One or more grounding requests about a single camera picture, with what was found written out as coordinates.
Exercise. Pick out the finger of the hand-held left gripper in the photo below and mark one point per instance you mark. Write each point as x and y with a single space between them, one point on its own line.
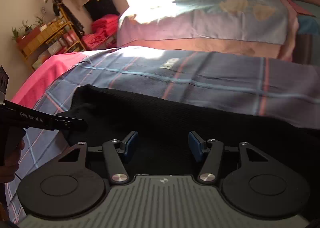
72 123

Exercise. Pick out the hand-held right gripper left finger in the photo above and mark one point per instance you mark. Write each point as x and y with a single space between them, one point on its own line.
130 145

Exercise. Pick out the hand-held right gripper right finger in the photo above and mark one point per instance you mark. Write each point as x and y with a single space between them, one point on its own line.
195 146

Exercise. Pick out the black ribbed pants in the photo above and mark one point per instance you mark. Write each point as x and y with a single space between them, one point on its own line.
175 127

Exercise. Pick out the person's left hand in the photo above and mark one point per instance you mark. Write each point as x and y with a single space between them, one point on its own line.
11 168

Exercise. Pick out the pink sheet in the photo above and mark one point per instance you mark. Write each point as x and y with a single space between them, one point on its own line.
45 75

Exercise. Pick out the plaid bedsheet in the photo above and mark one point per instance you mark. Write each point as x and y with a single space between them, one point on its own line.
200 80

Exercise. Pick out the wooden shelf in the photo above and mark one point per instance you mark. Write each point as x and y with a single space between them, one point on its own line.
50 40

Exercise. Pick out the potted plants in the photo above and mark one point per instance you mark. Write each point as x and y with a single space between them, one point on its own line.
23 29

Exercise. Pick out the stack of red towels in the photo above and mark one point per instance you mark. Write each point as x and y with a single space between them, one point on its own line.
102 30

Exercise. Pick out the light blue blanket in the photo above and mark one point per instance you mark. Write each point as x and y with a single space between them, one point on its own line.
212 20

